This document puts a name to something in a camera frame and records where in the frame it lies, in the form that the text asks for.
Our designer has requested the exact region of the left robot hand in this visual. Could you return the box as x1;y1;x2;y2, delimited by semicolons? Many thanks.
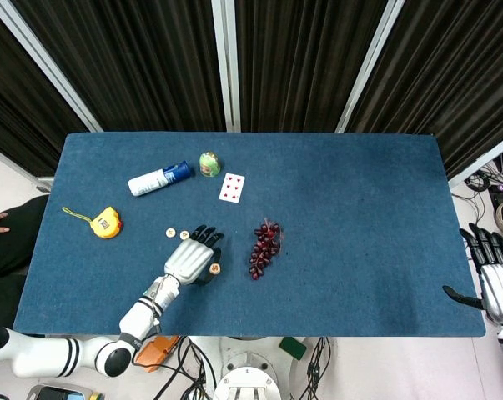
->
163;224;226;288

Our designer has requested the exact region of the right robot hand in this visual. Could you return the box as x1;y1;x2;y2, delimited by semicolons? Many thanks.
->
442;223;503;323

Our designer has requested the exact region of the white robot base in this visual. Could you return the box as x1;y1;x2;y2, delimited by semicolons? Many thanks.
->
212;335;309;400

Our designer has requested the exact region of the red grape bunch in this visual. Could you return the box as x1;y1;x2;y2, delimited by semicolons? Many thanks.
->
248;217;286;282

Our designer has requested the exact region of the six of hearts card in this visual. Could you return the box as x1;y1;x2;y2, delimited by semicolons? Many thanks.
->
218;172;246;204

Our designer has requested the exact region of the yellow tape measure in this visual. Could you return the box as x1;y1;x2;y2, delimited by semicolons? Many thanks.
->
62;206;124;241

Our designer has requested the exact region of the orange device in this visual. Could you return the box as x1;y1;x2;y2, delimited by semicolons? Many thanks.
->
133;335;181;373

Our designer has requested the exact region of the green nesting doll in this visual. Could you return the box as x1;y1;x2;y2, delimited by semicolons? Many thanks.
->
199;152;223;178

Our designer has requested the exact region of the green block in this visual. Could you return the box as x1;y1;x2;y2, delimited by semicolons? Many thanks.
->
279;337;309;362

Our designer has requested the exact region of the blue felt table cover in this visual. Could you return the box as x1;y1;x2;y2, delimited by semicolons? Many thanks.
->
13;132;487;338

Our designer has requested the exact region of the person's black clothing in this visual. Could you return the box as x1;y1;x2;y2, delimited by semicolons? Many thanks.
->
0;194;50;330

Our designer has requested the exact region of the grey device with yellow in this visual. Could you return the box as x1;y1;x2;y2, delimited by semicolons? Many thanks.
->
25;382;106;400

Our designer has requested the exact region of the black pleated curtain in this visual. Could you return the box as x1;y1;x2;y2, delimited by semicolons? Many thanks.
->
346;0;503;180
11;0;227;133
234;0;390;133
0;3;89;178

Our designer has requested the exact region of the black cable bundle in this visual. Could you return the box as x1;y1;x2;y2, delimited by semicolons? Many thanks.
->
299;336;332;400
167;336;219;400

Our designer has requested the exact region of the coiled floor cable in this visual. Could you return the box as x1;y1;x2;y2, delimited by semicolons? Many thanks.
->
463;162;502;193

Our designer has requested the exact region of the white frame post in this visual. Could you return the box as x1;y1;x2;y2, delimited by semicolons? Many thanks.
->
334;0;406;134
447;128;503;188
0;0;105;133
211;0;242;133
0;141;55;193

